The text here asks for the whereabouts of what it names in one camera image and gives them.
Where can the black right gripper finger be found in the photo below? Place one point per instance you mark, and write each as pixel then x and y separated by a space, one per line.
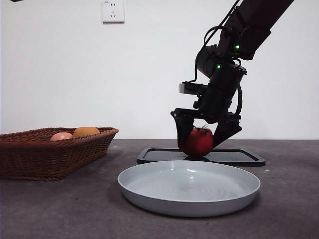
pixel 183 129
pixel 228 132

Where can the red tomato with green stem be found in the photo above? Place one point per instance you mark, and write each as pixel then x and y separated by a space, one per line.
pixel 199 143

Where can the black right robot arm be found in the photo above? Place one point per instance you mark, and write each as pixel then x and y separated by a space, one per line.
pixel 259 22

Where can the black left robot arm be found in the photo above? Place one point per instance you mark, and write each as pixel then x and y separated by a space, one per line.
pixel 16 0

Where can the dark rectangular tray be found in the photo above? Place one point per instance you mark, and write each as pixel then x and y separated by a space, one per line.
pixel 236 156

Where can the pale grey round plate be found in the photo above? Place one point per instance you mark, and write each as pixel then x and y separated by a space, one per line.
pixel 187 191

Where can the orange round fruit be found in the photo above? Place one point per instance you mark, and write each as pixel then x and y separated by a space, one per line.
pixel 86 132

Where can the pink peach fruit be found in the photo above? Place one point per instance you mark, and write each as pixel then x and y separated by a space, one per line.
pixel 61 137

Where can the brown woven wicker basket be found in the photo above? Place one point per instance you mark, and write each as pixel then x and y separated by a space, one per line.
pixel 49 159

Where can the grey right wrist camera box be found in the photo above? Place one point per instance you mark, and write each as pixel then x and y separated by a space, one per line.
pixel 182 88

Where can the white wall power socket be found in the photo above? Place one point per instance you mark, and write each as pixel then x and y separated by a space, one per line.
pixel 112 12

